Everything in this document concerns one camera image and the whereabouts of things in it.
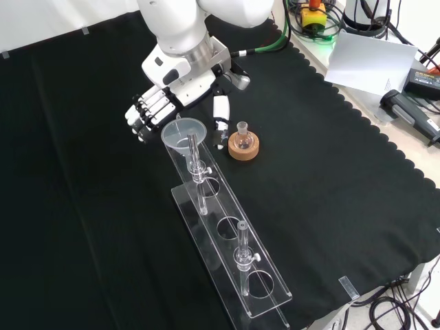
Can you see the translucent plastic funnel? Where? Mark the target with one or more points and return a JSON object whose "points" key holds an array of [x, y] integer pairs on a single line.
{"points": [[178, 135]]}

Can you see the clear acrylic funnel stand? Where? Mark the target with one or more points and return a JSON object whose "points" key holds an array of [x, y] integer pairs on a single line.
{"points": [[192, 209]]}

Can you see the black bench cloth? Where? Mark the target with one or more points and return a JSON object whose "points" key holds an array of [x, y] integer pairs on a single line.
{"points": [[103, 172]]}

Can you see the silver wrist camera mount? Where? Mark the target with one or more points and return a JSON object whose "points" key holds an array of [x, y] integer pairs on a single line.
{"points": [[220, 51]]}

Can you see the black handheld device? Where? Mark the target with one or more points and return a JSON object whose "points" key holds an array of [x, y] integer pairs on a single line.
{"points": [[402, 106]]}

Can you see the black tripod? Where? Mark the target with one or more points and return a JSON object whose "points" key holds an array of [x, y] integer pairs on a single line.
{"points": [[431, 51]]}

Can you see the pale board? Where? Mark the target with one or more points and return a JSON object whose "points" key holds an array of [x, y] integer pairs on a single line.
{"points": [[371, 62]]}

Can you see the grey table leg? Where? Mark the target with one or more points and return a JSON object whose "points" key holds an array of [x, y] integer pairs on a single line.
{"points": [[416, 280]]}

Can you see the round-bottom glass flask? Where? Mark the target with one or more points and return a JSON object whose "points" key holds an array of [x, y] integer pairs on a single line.
{"points": [[242, 141]]}

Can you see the yellow stop button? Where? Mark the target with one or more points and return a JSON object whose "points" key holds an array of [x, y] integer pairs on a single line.
{"points": [[313, 17]]}

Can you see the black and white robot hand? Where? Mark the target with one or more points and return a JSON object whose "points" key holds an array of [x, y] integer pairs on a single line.
{"points": [[172, 75]]}

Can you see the black power adapter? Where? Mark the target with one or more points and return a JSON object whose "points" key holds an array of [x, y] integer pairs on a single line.
{"points": [[423, 80]]}

